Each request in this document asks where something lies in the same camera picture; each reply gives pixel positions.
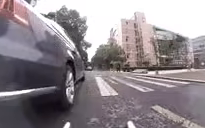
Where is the group of green trees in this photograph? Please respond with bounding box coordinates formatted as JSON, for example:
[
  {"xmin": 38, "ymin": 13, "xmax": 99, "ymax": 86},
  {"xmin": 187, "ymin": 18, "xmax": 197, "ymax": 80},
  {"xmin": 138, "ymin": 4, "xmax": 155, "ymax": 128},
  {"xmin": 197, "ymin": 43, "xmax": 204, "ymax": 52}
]
[{"xmin": 90, "ymin": 42, "xmax": 127, "ymax": 71}]

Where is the white car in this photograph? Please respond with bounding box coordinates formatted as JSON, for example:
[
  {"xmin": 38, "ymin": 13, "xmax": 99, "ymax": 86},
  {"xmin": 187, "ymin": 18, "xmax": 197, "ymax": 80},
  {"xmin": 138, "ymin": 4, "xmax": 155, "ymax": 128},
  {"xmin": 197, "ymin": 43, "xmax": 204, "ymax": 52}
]
[{"xmin": 85, "ymin": 65, "xmax": 94, "ymax": 72}]

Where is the vehicle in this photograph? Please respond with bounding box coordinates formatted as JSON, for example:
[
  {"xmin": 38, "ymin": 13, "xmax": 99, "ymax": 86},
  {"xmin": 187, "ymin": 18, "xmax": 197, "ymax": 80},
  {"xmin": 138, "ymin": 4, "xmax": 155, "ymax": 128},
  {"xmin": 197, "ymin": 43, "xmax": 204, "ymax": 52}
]
[{"xmin": 131, "ymin": 68, "xmax": 149, "ymax": 75}]

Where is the tall pink building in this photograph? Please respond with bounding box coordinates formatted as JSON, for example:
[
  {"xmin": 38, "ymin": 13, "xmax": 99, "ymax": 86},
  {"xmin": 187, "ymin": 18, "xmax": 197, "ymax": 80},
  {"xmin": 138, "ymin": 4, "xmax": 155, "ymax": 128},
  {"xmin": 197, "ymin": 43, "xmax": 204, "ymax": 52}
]
[{"xmin": 108, "ymin": 11, "xmax": 158, "ymax": 69}]

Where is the tall dark tree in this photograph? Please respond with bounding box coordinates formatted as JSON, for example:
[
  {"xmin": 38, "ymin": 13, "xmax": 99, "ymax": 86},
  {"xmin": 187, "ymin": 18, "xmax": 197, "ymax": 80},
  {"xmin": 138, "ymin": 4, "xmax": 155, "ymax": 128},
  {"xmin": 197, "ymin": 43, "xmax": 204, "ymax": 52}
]
[{"xmin": 41, "ymin": 4, "xmax": 93, "ymax": 68}]

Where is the robot's own part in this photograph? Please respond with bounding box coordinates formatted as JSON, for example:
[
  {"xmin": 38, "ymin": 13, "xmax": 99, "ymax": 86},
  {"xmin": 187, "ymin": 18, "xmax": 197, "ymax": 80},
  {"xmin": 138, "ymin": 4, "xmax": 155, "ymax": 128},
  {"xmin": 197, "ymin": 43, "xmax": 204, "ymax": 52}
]
[
  {"xmin": 126, "ymin": 120, "xmax": 137, "ymax": 128},
  {"xmin": 62, "ymin": 121, "xmax": 72, "ymax": 128}
]

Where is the grey building with greenery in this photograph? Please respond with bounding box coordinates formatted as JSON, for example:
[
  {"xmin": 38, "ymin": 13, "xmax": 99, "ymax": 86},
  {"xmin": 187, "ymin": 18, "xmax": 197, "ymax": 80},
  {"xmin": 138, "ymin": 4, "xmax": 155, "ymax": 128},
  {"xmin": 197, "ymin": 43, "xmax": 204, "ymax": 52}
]
[{"xmin": 151, "ymin": 26, "xmax": 194, "ymax": 69}]

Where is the dark car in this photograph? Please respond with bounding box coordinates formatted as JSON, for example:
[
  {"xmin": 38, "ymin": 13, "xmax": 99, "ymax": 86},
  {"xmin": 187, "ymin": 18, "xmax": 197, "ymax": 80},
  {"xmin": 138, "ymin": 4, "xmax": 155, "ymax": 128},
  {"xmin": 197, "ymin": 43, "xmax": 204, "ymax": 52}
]
[{"xmin": 0, "ymin": 0, "xmax": 87, "ymax": 113}]

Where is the grey glass building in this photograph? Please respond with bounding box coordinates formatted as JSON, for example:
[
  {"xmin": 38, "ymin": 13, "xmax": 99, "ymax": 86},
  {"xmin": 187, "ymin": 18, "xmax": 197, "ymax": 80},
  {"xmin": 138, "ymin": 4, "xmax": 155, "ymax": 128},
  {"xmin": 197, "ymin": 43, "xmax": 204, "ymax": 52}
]
[{"xmin": 189, "ymin": 34, "xmax": 205, "ymax": 69}]

